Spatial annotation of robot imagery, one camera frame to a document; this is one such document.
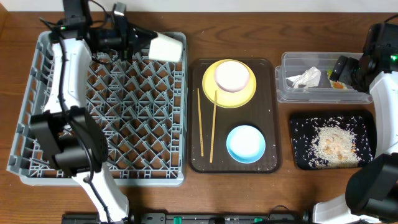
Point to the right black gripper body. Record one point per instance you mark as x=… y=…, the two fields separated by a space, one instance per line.
x=349 y=72

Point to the wooden chopstick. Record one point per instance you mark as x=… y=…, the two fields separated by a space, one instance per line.
x=213 y=127
x=200 y=123

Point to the green yellow snack wrapper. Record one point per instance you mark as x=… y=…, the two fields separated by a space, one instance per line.
x=336 y=85

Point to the grey dishwasher rack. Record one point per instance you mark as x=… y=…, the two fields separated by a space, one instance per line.
x=141 y=106

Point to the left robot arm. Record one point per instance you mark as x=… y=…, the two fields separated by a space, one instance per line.
x=69 y=137

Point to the pink bowl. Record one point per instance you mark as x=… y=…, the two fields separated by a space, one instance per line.
x=232 y=76

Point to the clear plastic bin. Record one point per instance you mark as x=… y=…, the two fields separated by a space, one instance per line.
x=296 y=63

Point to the yellow plate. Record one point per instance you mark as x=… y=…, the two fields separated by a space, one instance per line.
x=226 y=99

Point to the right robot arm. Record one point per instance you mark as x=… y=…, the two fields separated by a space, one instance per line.
x=371 y=192

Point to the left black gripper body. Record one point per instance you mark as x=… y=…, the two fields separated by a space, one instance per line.
x=125 y=38

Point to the rice and food scraps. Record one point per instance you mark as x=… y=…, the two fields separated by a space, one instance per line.
x=335 y=146

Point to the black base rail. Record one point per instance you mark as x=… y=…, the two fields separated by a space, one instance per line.
x=161 y=218

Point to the white tissue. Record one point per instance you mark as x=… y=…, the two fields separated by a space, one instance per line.
x=310 y=78

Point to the light blue bowl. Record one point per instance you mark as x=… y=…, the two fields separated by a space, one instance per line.
x=245 y=144

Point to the dark brown serving tray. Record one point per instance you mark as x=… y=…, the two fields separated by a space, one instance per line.
x=260 y=112

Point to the black waste tray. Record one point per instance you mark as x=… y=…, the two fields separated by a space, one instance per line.
x=298 y=124

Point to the cream white cup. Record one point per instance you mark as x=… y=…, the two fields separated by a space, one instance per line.
x=165 y=48

